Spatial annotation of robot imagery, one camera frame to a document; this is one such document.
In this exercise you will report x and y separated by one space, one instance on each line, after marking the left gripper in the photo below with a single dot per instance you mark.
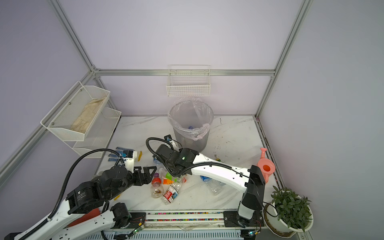
147 179

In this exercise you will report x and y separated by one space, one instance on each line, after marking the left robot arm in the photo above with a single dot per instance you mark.
85 198

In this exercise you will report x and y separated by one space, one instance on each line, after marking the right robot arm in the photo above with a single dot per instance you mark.
250 182

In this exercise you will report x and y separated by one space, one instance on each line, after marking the grey mesh waste bin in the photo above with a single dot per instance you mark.
198 146

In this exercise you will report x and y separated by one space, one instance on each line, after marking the clear plastic bin liner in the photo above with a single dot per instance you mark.
191 112

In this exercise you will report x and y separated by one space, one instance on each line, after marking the red label purple-cap bottle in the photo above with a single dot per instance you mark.
157 189

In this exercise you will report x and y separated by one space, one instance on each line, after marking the green orange label bottle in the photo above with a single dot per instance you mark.
168 179

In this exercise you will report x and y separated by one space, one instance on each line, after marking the red label clear bottle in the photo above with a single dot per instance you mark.
173 191

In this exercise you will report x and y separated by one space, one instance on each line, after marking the blue dotted work glove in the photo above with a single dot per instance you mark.
119 150

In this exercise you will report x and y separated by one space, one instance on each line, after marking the blue label white-cap bottle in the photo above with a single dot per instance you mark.
214 186

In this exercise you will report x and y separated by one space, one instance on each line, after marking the white mesh lower shelf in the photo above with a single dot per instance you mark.
100 133

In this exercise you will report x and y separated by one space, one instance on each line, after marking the white mesh shelf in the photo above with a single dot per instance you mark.
59 120
100 133

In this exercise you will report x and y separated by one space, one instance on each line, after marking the orange rubber glove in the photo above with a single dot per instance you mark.
92 214

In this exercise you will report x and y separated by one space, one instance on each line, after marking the beige cloth in shelf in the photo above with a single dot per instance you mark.
83 122

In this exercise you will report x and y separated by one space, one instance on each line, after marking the pink watering can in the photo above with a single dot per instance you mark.
266 166

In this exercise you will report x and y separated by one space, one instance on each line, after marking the white mesh upper shelf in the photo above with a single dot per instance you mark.
59 120

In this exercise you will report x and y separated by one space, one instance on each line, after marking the potted green plant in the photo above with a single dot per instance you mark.
288 213

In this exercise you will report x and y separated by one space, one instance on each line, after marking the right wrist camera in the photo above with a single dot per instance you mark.
169 139

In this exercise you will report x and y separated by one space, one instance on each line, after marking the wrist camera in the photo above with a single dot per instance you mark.
169 139
129 158

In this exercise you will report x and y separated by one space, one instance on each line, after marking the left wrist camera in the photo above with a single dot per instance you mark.
129 158

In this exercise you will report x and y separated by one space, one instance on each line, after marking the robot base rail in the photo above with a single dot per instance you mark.
190 220

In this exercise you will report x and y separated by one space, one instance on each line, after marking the white wire wall basket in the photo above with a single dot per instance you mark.
188 81

